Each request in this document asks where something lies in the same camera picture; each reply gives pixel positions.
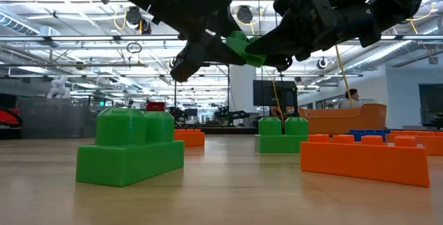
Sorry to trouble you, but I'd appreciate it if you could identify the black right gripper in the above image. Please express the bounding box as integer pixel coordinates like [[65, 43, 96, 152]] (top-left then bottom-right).
[[245, 0, 381, 73]]

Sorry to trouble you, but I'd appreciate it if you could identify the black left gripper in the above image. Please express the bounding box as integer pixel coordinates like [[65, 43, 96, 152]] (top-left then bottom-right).
[[152, 0, 245, 82]]

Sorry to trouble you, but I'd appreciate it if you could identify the green toy block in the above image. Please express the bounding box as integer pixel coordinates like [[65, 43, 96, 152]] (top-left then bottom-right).
[[254, 116, 309, 154], [75, 107, 186, 188], [225, 30, 267, 69]]

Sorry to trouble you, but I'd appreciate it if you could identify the orange toy block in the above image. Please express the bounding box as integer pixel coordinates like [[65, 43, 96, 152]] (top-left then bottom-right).
[[385, 130, 443, 156], [300, 134, 431, 188], [174, 128, 206, 148]]

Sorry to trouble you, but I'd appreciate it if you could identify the blue toy block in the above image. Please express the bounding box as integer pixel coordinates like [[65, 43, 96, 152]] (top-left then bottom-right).
[[347, 129, 394, 142]]

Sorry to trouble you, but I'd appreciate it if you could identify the black monitor screen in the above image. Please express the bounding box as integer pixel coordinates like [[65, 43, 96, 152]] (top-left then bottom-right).
[[252, 80, 298, 107]]

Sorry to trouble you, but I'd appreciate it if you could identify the red box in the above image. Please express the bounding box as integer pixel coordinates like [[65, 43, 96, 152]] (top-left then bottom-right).
[[145, 101, 167, 112]]

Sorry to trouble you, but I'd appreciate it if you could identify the person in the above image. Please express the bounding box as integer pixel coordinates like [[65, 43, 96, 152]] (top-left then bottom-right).
[[341, 88, 363, 110]]

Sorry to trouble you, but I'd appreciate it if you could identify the orange plastic bin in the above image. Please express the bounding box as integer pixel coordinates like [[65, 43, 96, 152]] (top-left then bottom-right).
[[299, 103, 388, 136]]

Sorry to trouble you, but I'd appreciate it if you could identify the white sculpture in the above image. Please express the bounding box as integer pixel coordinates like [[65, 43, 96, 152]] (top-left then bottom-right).
[[46, 75, 72, 99]]

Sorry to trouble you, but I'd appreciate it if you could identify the dark glass window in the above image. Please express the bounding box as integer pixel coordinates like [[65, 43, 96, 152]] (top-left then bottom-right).
[[418, 83, 443, 129]]

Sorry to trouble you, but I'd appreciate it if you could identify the grey translucent plastic bin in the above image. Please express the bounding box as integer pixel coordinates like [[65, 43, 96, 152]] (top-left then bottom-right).
[[17, 96, 100, 139]]

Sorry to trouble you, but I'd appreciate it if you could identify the red and black object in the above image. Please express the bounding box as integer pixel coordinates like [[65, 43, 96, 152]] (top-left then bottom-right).
[[0, 108, 24, 129]]

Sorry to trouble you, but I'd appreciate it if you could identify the yellow hanging cable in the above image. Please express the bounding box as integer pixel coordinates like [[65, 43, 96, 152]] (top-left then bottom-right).
[[271, 79, 285, 129], [334, 44, 354, 108]]

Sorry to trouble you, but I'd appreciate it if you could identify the black gantry frame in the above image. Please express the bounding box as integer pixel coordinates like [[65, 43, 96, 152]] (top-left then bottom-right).
[[174, 62, 231, 129]]

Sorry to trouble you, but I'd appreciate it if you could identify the coiled black cable loop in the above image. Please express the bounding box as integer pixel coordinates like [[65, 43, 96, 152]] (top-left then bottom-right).
[[126, 42, 143, 55]]

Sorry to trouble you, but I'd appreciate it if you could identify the black table frame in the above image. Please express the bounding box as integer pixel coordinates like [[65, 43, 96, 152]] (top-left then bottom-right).
[[174, 126, 259, 136]]

